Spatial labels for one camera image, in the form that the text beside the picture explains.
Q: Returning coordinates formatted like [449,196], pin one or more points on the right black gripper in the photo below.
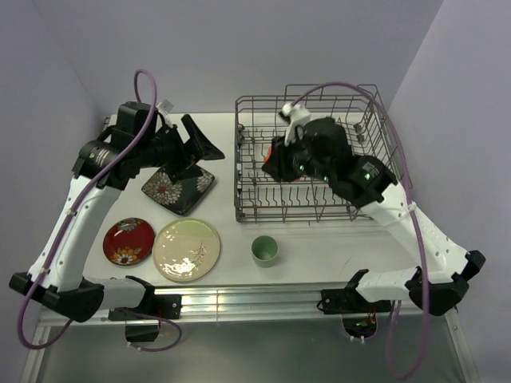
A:
[276,167]

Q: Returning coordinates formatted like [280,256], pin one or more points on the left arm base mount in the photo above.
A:
[145,323]

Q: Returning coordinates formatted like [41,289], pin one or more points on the red floral small plate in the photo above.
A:
[129,242]

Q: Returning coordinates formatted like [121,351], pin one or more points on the cream green round plate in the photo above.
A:
[186,249]

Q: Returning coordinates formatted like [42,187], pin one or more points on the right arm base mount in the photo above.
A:
[360,319]

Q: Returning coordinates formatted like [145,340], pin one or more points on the grey wire dish rack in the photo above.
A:
[292,185]

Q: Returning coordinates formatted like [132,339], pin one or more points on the green cup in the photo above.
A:
[264,251]

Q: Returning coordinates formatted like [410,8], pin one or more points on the orange bowl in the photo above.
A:
[268,155]

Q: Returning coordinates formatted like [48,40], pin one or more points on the black square floral plate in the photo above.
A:
[181,197]

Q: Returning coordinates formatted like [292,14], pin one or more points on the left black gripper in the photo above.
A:
[179,169]

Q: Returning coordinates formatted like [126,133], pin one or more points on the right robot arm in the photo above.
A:
[440,279]

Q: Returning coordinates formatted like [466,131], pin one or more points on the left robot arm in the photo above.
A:
[140,138]

